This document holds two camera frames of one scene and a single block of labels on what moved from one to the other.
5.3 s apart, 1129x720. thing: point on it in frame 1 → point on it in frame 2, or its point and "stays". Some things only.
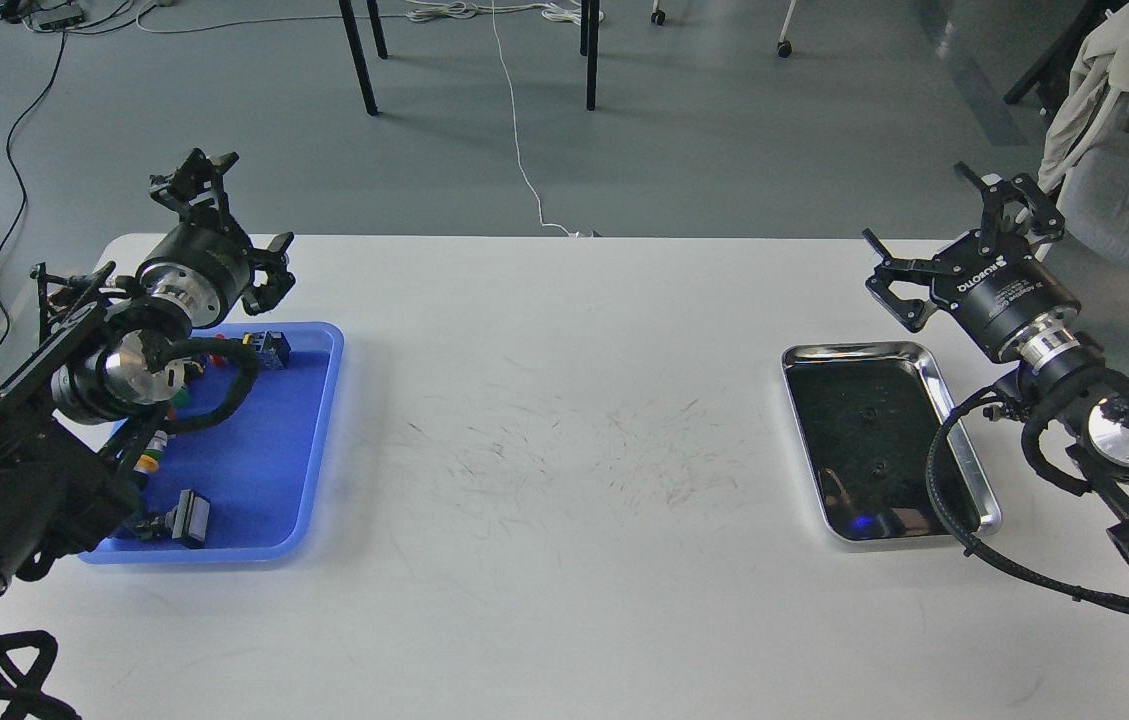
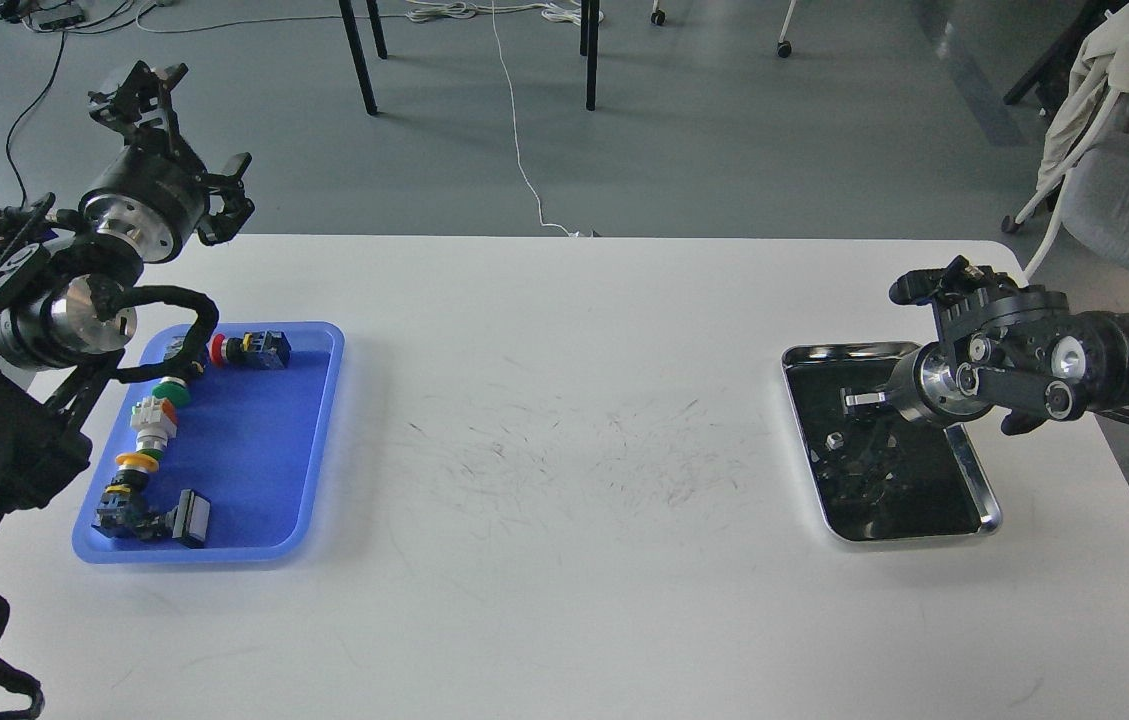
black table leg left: (359, 56) stays
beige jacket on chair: (1112, 59) stays
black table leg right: (589, 30) stays
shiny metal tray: (863, 414) stays
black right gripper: (1003, 294) → (907, 394)
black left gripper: (202, 268) → (151, 199)
